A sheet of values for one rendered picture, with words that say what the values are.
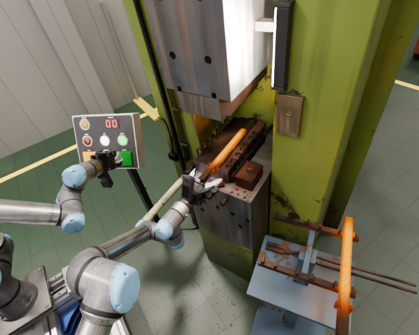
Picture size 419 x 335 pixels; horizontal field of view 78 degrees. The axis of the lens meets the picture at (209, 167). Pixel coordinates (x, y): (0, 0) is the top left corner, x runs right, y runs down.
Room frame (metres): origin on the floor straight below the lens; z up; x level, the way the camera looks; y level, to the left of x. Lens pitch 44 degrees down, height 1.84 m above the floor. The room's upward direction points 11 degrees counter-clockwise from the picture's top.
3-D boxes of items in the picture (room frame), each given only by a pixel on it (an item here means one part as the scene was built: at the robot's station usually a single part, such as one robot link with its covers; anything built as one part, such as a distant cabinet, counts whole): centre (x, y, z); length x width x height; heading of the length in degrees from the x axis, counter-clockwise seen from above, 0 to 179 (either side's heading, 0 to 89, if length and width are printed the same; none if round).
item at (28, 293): (0.49, 0.87, 0.87); 0.15 x 0.15 x 0.10
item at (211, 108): (1.05, -0.14, 1.32); 0.42 x 0.20 x 0.10; 140
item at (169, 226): (0.62, 0.20, 0.98); 0.11 x 0.08 x 0.09; 140
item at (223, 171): (1.05, -0.14, 0.96); 0.42 x 0.20 x 0.09; 140
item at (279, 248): (0.46, -0.46, 0.68); 0.60 x 0.04 x 0.01; 60
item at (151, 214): (1.05, 0.32, 0.62); 0.44 x 0.05 x 0.05; 140
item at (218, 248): (1.03, -0.19, 0.23); 0.56 x 0.38 x 0.47; 140
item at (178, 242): (0.63, 0.22, 0.88); 0.11 x 0.08 x 0.11; 63
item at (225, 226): (1.03, -0.19, 0.69); 0.56 x 0.38 x 0.45; 140
